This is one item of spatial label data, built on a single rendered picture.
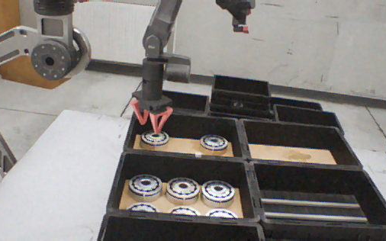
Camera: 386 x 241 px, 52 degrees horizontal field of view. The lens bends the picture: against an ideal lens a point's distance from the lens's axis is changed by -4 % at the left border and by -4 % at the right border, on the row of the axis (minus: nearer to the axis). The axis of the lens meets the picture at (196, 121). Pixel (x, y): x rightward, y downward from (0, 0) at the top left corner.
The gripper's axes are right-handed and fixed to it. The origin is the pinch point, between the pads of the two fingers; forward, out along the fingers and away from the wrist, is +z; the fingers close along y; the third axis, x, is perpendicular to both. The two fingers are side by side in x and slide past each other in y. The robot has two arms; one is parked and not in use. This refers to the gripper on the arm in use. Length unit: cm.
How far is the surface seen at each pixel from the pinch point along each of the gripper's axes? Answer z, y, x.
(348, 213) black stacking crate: 24, -48, -42
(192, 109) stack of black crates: 59, 83, -107
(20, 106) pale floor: 107, 244, -59
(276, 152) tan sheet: 24, -11, -55
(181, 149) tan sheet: 23.7, 12.4, -26.6
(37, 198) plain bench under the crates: 36, 33, 22
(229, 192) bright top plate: 20.5, -18.6, -16.9
